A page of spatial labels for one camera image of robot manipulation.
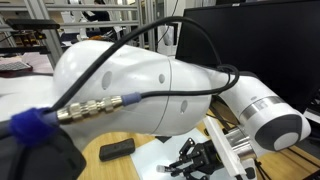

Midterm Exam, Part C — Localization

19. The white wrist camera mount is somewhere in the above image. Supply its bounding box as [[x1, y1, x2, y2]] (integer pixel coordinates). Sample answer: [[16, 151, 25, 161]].
[[203, 117, 257, 180]]

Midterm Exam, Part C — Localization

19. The white paper sheet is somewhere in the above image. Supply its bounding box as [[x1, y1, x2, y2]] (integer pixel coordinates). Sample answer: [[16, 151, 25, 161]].
[[130, 128, 234, 180]]

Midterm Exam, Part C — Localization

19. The black eraser block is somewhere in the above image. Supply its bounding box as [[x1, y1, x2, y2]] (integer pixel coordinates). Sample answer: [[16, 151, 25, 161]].
[[99, 138, 135, 161]]

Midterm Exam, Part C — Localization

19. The black white marker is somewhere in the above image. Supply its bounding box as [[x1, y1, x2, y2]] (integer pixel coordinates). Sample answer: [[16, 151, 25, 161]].
[[156, 165, 175, 173]]

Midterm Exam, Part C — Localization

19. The aluminium frame post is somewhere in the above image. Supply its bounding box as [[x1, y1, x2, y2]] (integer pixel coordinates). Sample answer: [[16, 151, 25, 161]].
[[24, 0, 63, 68]]

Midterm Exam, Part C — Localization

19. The large black monitor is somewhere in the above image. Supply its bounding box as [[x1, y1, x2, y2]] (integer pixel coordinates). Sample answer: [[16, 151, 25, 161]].
[[176, 0, 320, 112]]

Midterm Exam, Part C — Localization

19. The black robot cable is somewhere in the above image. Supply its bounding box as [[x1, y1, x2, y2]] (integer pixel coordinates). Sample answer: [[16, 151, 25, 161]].
[[8, 15, 240, 148]]

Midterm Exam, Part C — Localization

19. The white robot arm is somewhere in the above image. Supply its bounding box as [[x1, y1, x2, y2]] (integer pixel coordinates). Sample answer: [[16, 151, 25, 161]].
[[0, 40, 311, 156]]

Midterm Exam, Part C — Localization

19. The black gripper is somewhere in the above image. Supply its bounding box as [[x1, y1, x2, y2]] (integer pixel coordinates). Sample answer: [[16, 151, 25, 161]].
[[169, 138, 223, 180]]

